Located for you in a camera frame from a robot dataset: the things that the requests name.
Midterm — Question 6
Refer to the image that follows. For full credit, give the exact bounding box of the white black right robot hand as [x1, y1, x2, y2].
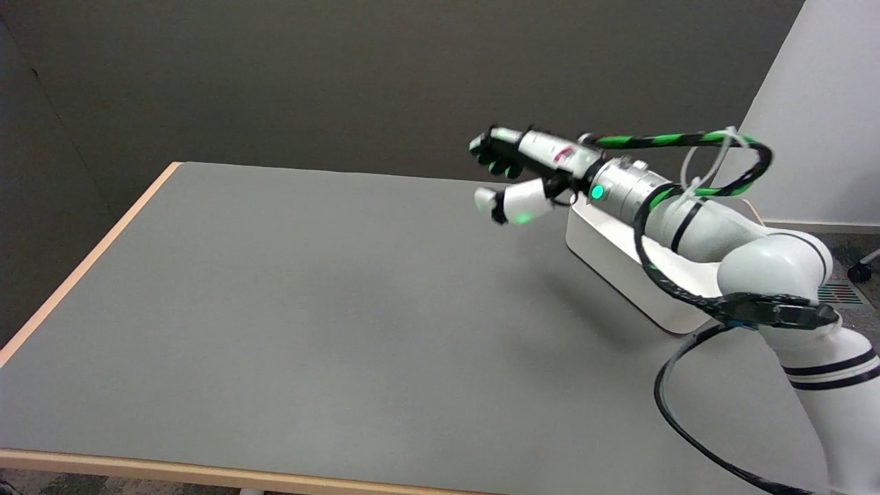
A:
[469, 125, 600, 226]

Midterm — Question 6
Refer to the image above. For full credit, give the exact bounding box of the white plastic bin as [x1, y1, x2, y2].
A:
[565, 195, 731, 336]

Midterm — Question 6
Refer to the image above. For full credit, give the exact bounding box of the floor vent grille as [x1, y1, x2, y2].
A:
[817, 282, 866, 307]

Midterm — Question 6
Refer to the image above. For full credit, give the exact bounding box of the black chair caster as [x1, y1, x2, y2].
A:
[847, 248, 880, 283]

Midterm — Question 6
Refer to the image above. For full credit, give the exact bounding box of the white cable tie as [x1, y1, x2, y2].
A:
[681, 126, 758, 210]

